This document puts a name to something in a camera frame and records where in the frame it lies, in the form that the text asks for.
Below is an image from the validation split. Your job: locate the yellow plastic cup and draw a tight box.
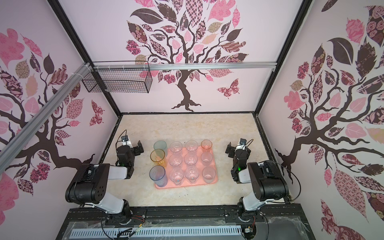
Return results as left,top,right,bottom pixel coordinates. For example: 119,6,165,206
150,149,167,168

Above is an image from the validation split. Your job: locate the green textured plastic cup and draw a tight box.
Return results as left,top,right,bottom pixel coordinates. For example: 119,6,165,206
154,140,167,152

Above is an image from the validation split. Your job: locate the clear dotted cup row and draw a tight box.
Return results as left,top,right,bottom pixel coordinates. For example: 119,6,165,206
202,167,217,184

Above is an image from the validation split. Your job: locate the pink faceted plastic cup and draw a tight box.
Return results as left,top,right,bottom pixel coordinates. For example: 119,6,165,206
201,139,213,151

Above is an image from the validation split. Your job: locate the blue plastic cup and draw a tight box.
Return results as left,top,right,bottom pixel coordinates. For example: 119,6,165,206
149,166,168,188

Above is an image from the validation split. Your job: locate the pink plastic tray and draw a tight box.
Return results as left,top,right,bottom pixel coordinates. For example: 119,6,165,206
150,146,219,190

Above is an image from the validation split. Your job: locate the clear small cup row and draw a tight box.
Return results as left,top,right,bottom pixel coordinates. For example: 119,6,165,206
201,152,213,166

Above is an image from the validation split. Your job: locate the clear ribbed cup row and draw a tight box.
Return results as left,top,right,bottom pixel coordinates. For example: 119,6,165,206
184,153,198,166

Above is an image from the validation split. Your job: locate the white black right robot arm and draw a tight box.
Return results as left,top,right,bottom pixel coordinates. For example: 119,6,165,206
226,139,289,216

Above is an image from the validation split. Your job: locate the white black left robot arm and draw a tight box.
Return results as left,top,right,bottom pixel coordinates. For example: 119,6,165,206
65,142,144,219

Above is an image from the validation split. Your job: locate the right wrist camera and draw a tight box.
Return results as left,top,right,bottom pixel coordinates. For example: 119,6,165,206
238,138,247,146

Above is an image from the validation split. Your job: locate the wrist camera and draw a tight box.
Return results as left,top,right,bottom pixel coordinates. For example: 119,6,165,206
121,135,130,145
238,138,247,146

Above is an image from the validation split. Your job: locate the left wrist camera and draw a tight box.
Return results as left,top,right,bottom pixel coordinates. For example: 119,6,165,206
121,135,130,145

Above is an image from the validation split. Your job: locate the white slotted cable duct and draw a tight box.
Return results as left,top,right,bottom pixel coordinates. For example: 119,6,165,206
68,226,243,240

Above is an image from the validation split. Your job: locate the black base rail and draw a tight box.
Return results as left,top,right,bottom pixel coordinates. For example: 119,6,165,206
63,204,302,227

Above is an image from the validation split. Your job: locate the black wire basket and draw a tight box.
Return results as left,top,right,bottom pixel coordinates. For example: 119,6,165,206
82,60,153,94

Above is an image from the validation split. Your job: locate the aluminium rail back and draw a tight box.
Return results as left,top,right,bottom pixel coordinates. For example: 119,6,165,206
93,62,277,71

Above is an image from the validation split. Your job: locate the aluminium rail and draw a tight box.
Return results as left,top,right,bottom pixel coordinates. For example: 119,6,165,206
93,62,277,71
1,63,92,173

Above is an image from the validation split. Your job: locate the aluminium rail left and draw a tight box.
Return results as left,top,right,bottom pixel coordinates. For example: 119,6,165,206
1,63,92,173

